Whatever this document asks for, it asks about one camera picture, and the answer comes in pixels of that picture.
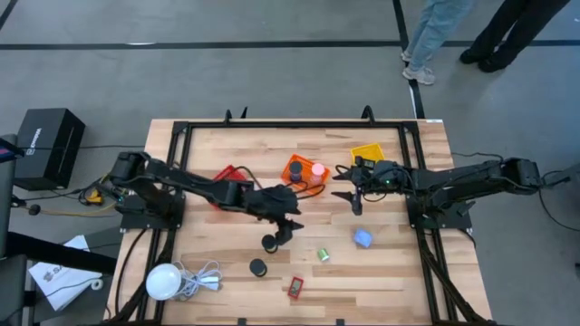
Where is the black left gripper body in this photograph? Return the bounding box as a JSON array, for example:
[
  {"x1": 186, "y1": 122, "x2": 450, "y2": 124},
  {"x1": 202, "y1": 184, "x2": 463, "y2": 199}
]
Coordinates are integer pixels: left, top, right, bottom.
[{"x1": 248, "y1": 185, "x2": 301, "y2": 246}]

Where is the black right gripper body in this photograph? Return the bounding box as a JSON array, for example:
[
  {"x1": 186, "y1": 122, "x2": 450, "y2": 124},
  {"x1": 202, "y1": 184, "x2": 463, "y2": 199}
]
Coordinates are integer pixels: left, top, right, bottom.
[{"x1": 351, "y1": 156, "x2": 407, "y2": 216}]

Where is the black hourglass with yellow sand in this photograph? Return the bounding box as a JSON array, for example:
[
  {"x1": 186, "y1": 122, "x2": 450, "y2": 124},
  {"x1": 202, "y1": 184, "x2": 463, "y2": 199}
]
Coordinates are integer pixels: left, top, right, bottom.
[{"x1": 261, "y1": 234, "x2": 280, "y2": 254}]

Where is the pink hourglass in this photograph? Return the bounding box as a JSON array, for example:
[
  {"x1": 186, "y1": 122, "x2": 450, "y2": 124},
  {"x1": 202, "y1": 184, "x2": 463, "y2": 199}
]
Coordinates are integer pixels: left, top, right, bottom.
[{"x1": 310, "y1": 162, "x2": 326, "y2": 187}]

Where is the red digital thermometer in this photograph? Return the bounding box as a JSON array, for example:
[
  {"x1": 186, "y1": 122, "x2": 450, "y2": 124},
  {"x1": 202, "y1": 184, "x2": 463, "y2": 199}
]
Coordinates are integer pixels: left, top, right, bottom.
[{"x1": 286, "y1": 275, "x2": 305, "y2": 301}]

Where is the yellow plastic basket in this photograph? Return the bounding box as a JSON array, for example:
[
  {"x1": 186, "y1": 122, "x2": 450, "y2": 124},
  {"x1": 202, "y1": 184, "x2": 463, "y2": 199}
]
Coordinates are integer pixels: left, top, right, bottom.
[{"x1": 350, "y1": 142, "x2": 386, "y2": 165}]

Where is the black capped hourglass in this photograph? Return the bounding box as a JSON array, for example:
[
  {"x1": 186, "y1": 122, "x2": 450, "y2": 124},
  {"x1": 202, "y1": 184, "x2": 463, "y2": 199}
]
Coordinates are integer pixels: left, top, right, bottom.
[{"x1": 248, "y1": 258, "x2": 268, "y2": 278}]

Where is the light blue cube charger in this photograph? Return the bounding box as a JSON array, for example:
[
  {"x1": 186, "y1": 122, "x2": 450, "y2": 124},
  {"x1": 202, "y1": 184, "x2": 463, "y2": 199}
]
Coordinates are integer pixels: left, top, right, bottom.
[{"x1": 353, "y1": 228, "x2": 374, "y2": 249}]

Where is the orange plastic basket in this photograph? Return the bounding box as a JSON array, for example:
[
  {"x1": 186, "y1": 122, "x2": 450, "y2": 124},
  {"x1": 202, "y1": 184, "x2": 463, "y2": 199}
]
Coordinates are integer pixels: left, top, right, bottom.
[{"x1": 280, "y1": 153, "x2": 328, "y2": 197}]

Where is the red plastic basket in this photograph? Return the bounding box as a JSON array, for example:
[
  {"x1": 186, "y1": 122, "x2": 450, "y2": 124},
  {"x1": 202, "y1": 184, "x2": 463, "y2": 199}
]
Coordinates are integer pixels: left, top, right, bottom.
[{"x1": 211, "y1": 164, "x2": 249, "y2": 212}]

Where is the white dome lamp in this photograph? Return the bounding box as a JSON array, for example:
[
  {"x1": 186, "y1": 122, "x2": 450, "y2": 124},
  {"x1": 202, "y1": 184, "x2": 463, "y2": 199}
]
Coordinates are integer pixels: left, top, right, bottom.
[{"x1": 145, "y1": 263, "x2": 183, "y2": 302}]

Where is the person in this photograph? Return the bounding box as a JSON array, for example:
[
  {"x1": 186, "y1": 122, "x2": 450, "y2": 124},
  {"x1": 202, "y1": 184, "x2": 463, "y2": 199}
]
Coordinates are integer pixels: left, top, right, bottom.
[
  {"x1": 401, "y1": 0, "x2": 475, "y2": 86},
  {"x1": 459, "y1": 0, "x2": 572, "y2": 73}
]

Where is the black metal stand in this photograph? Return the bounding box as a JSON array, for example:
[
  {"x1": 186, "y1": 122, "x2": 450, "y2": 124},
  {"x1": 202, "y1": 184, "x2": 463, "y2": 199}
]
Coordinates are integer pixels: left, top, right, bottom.
[{"x1": 0, "y1": 133, "x2": 119, "y2": 326}]

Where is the white paper bag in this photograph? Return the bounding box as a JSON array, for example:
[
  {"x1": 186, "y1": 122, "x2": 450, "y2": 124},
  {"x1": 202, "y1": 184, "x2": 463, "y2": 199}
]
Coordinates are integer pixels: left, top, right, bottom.
[{"x1": 27, "y1": 234, "x2": 105, "y2": 312}]

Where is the black cardboard box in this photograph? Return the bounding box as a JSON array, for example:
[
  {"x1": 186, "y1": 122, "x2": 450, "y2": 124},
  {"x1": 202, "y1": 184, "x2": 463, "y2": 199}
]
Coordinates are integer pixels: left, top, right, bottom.
[{"x1": 13, "y1": 107, "x2": 86, "y2": 191}]

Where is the black table frame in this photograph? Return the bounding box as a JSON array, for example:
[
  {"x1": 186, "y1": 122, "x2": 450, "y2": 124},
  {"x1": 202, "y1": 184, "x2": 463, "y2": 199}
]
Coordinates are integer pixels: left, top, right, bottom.
[{"x1": 106, "y1": 118, "x2": 498, "y2": 326}]

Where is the white coiled cable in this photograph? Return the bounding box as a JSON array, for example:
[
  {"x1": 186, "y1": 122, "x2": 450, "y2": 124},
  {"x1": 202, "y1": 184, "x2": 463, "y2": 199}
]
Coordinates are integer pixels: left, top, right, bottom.
[{"x1": 171, "y1": 259, "x2": 224, "y2": 301}]

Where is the black floor cable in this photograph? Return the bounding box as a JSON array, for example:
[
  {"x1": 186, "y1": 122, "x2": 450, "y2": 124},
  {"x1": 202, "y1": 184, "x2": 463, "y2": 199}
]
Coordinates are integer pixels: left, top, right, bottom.
[{"x1": 536, "y1": 169, "x2": 580, "y2": 235}]

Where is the yellow cable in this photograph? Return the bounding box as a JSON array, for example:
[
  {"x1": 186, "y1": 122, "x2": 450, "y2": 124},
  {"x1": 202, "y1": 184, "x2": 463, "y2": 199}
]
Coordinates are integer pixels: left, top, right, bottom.
[{"x1": 17, "y1": 201, "x2": 118, "y2": 217}]

